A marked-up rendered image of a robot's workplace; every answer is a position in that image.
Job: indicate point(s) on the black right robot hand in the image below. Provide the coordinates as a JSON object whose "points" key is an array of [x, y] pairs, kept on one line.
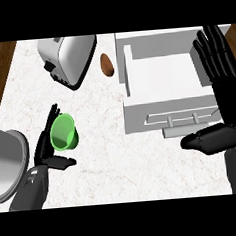
{"points": [[227, 91]]}

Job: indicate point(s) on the grey round pot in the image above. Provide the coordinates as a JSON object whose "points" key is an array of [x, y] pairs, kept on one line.
{"points": [[8, 165]]}

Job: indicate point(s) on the silver toaster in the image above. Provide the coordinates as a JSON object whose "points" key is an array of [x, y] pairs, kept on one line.
{"points": [[68, 58]]}

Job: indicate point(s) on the brown potato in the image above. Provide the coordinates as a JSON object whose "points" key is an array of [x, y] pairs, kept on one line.
{"points": [[106, 64]]}

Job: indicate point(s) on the white open drawer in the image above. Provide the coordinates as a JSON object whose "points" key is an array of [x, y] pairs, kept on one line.
{"points": [[162, 64]]}

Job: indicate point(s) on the green cup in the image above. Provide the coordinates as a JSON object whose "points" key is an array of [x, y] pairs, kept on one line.
{"points": [[63, 132]]}

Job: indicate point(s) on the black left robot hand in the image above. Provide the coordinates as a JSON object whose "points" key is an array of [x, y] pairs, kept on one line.
{"points": [[43, 150]]}

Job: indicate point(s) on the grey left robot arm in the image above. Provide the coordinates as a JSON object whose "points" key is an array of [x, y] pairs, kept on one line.
{"points": [[30, 189]]}

